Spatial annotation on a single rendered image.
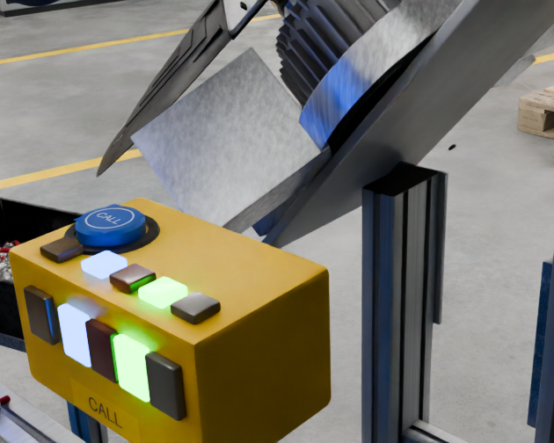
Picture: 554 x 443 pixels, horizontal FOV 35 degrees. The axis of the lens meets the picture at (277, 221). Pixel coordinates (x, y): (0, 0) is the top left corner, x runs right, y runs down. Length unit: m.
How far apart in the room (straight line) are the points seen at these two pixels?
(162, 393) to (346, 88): 0.42
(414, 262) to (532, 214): 2.17
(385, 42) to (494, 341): 1.73
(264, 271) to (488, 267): 2.35
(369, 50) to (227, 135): 0.17
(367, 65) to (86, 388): 0.40
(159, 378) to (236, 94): 0.49
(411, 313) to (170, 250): 0.61
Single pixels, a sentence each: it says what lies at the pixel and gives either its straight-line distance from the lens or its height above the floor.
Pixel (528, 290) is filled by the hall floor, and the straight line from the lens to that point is 2.70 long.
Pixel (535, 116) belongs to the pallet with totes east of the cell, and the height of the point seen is 0.08.
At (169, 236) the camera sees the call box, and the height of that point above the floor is 1.07.
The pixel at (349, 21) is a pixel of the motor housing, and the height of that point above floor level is 1.12.
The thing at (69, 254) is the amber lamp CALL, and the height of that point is 1.08.
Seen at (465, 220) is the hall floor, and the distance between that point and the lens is 3.11.
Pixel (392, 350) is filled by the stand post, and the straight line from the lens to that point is 1.06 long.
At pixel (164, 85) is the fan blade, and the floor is 1.01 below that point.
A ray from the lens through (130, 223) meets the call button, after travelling 0.51.
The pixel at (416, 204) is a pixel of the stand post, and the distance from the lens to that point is 1.01.
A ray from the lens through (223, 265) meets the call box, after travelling 0.48.
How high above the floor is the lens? 1.29
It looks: 25 degrees down
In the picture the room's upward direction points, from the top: 2 degrees counter-clockwise
